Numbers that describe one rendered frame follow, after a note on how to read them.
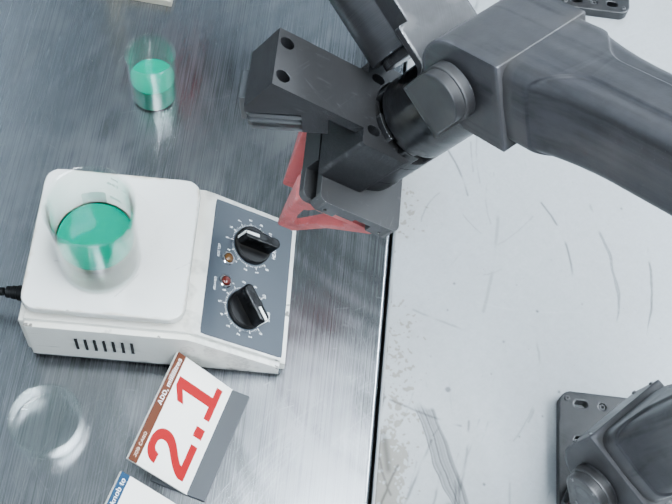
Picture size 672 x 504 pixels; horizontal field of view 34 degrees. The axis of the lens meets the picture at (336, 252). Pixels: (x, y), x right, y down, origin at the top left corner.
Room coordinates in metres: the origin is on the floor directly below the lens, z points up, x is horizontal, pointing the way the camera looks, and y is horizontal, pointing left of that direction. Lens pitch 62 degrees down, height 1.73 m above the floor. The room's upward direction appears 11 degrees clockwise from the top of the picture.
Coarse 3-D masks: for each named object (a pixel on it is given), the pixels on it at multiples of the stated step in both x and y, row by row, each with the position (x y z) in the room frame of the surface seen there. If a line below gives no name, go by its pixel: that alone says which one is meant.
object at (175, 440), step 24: (192, 384) 0.29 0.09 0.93; (216, 384) 0.30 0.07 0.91; (168, 408) 0.27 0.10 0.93; (192, 408) 0.28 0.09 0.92; (216, 408) 0.28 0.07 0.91; (168, 432) 0.25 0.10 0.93; (192, 432) 0.26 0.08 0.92; (144, 456) 0.23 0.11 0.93; (168, 456) 0.24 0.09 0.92; (192, 456) 0.24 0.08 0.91
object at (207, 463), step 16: (176, 352) 0.31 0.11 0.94; (224, 384) 0.31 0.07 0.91; (224, 400) 0.29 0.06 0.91; (240, 400) 0.30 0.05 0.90; (224, 416) 0.28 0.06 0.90; (240, 416) 0.28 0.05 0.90; (208, 432) 0.27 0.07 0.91; (224, 432) 0.27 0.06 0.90; (208, 448) 0.25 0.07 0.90; (224, 448) 0.26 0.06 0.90; (144, 464) 0.22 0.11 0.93; (208, 464) 0.24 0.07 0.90; (160, 480) 0.22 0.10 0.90; (192, 480) 0.23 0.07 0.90; (208, 480) 0.23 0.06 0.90; (192, 496) 0.22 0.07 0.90
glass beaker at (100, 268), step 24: (96, 168) 0.39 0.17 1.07; (48, 192) 0.36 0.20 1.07; (72, 192) 0.38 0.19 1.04; (96, 192) 0.38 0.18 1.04; (120, 192) 0.38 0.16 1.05; (48, 216) 0.35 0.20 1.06; (120, 240) 0.33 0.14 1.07; (72, 264) 0.33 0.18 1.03; (96, 264) 0.33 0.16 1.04; (120, 264) 0.34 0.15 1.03; (96, 288) 0.33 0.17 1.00
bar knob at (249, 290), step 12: (240, 288) 0.37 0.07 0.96; (252, 288) 0.36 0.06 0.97; (228, 300) 0.36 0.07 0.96; (240, 300) 0.36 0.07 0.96; (252, 300) 0.36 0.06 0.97; (240, 312) 0.35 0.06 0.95; (252, 312) 0.35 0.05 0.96; (264, 312) 0.35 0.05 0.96; (240, 324) 0.34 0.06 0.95; (252, 324) 0.34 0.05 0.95
